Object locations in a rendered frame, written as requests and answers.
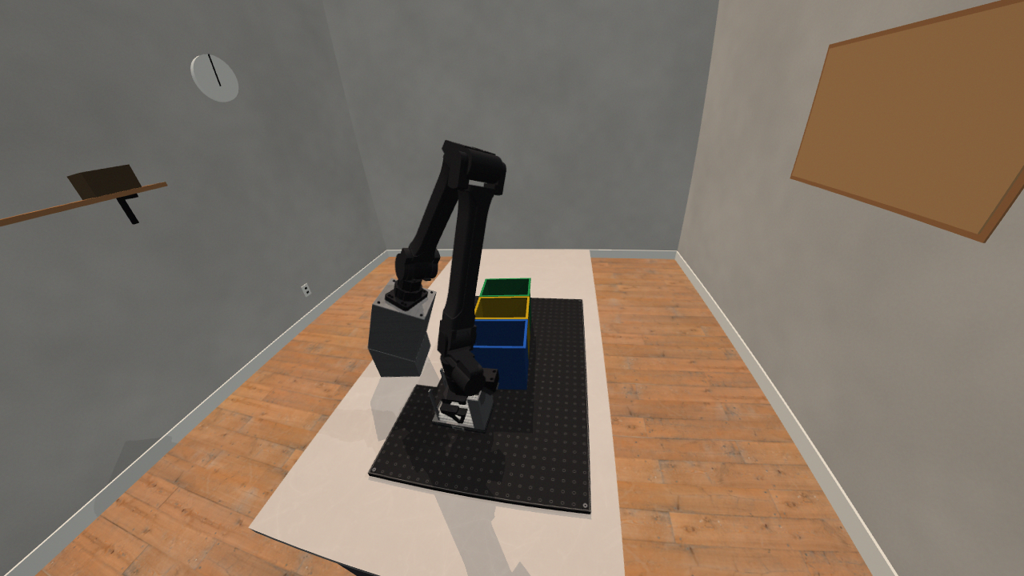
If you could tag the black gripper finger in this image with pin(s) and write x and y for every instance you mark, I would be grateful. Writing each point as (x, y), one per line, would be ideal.
(461, 412)

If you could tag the green open bin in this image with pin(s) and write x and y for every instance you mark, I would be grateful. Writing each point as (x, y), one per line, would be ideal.
(506, 287)

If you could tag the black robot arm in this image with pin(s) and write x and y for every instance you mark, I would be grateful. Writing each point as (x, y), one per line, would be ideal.
(454, 340)

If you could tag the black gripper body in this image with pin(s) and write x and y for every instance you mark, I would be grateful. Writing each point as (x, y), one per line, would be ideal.
(449, 396)

